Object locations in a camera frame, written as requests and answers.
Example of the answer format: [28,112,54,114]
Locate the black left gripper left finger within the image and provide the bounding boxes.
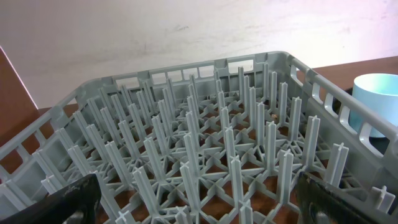
[1,174,101,224]

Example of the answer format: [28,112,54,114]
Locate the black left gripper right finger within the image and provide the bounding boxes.
[296,172,378,223]

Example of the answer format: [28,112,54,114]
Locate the light blue cup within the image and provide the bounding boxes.
[352,73,397,126]

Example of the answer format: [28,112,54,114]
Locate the grey plastic dishwasher rack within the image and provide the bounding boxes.
[1,52,397,223]

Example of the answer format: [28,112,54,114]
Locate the round black tray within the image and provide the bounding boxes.
[332,98,390,154]

